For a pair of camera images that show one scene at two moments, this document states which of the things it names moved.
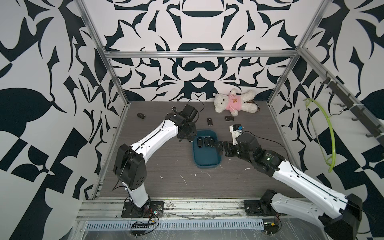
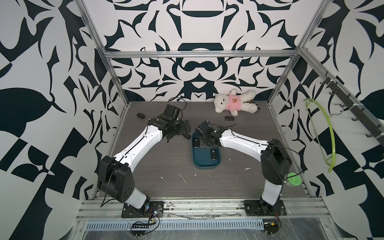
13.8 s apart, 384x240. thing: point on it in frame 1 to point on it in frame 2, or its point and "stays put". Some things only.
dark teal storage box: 206,157 stays put
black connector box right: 270,228 stays put
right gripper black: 222,145 to 201,142
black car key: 229,118 stays put
